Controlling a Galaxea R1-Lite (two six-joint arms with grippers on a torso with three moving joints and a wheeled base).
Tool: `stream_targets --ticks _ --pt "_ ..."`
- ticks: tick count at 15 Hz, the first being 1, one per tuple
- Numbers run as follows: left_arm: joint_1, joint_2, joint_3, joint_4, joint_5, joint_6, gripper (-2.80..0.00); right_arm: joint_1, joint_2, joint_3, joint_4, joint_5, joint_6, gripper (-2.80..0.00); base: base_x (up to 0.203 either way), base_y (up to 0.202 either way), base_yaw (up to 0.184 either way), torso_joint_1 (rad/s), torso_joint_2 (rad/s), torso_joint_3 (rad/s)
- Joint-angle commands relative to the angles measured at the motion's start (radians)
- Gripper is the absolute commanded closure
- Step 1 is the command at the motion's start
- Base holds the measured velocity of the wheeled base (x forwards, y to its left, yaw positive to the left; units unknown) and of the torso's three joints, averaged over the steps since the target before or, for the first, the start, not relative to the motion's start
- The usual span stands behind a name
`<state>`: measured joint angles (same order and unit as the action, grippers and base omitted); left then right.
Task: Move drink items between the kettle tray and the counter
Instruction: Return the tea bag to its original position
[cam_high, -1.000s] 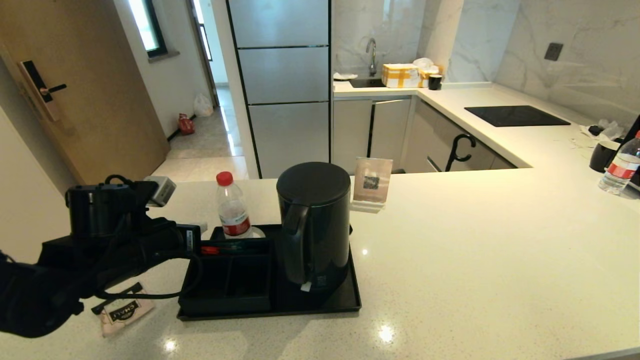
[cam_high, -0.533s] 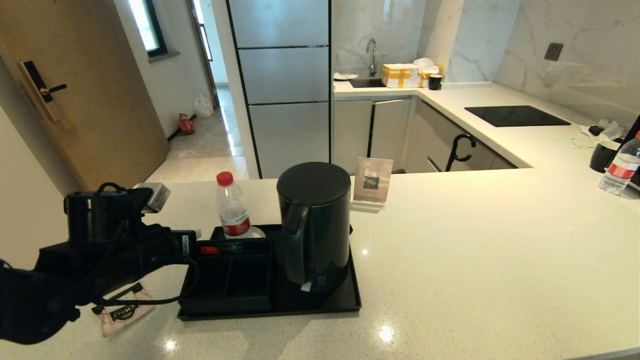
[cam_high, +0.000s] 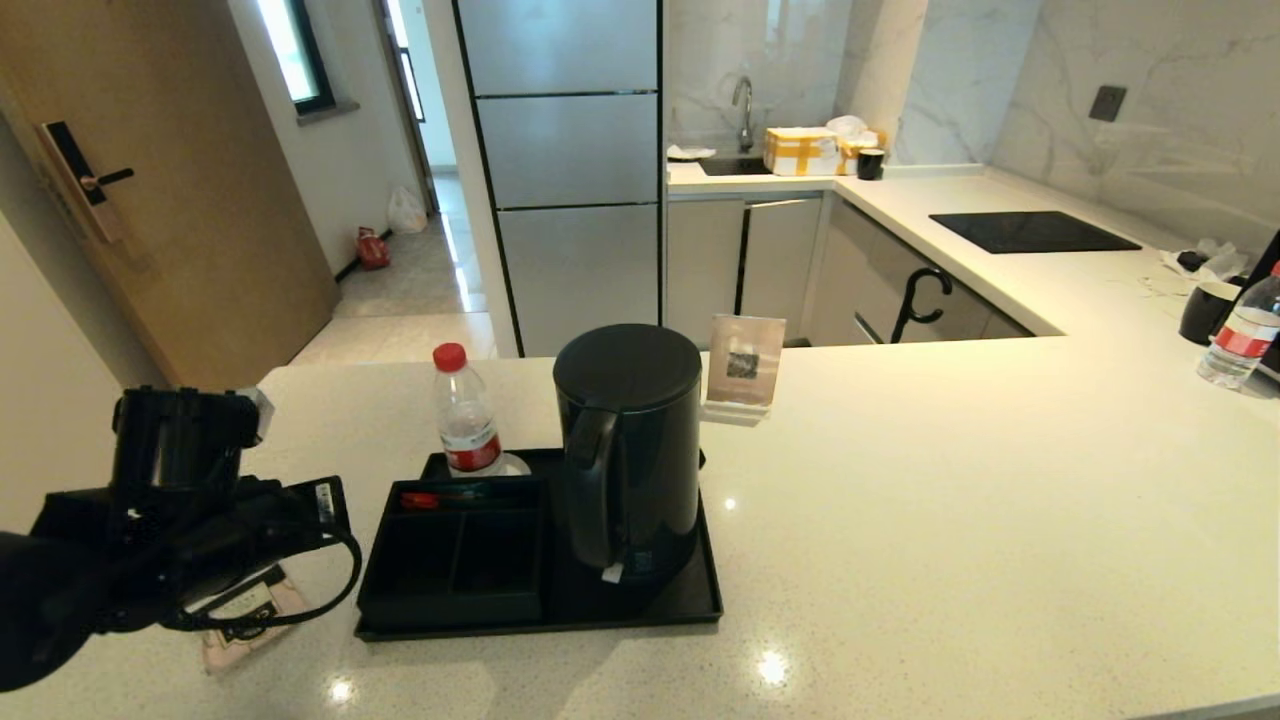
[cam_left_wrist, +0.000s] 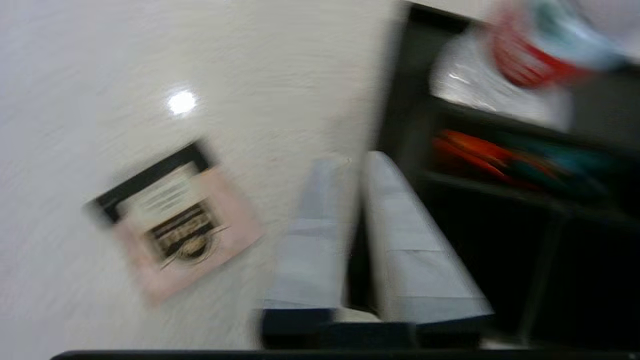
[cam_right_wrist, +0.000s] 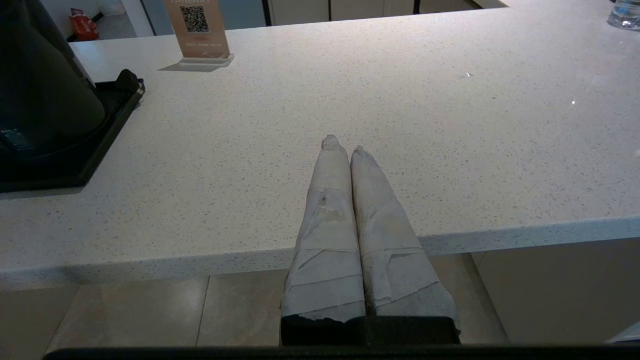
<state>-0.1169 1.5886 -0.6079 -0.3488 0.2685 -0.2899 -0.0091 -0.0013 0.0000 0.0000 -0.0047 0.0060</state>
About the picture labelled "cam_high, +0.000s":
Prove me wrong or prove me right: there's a pink and black tea sachet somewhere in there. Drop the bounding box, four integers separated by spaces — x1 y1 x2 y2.
200 565 311 674

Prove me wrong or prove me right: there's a black electric kettle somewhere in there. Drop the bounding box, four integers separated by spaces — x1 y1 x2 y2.
553 323 703 583

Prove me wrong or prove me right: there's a red-capped water bottle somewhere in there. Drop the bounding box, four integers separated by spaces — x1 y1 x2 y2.
432 343 505 479

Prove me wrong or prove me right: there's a black compartment organizer box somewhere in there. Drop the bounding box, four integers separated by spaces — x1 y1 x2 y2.
358 477 549 629

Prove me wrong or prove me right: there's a black serving tray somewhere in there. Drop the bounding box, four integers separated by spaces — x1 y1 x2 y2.
355 448 724 643

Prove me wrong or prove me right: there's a wooden door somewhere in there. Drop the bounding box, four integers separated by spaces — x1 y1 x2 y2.
0 0 342 393

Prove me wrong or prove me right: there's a white plastic bag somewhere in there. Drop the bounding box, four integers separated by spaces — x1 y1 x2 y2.
387 186 429 236

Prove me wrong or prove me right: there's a black framed window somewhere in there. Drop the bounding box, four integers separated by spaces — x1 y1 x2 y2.
255 0 336 118

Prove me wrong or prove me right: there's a silver refrigerator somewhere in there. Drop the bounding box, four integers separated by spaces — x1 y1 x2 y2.
452 0 666 358

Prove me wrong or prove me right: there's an acrylic QR code sign stand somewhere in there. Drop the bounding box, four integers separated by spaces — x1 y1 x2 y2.
700 315 787 428

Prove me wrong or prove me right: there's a grey kitchen cabinet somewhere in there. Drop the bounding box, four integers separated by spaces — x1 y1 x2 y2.
667 193 1036 349

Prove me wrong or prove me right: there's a chrome sink faucet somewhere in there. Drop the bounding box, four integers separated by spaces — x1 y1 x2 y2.
731 77 756 155

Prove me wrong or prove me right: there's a cardboard box with yellow tape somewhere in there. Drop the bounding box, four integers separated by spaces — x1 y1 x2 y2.
763 127 841 178

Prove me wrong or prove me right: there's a small yellow taped box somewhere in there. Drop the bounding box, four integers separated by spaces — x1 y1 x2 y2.
838 134 889 178

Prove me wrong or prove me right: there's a black induction cooktop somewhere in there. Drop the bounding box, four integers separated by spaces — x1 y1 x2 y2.
928 211 1143 255

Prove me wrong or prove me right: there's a black mug white inside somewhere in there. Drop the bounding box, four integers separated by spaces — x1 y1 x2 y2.
1179 281 1244 347

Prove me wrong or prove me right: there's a crumpled clear plastic wrap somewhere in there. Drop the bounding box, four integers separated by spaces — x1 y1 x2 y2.
1160 240 1249 286

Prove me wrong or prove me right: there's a black door lock handle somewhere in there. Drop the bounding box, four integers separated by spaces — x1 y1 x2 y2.
38 121 137 245

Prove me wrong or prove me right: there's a black curved hook handle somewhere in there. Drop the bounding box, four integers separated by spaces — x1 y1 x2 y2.
890 267 953 346

